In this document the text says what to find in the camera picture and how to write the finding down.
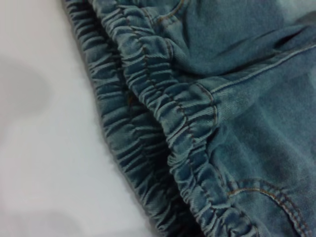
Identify blue denim shorts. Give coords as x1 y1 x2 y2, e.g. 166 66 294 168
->
60 0 316 237

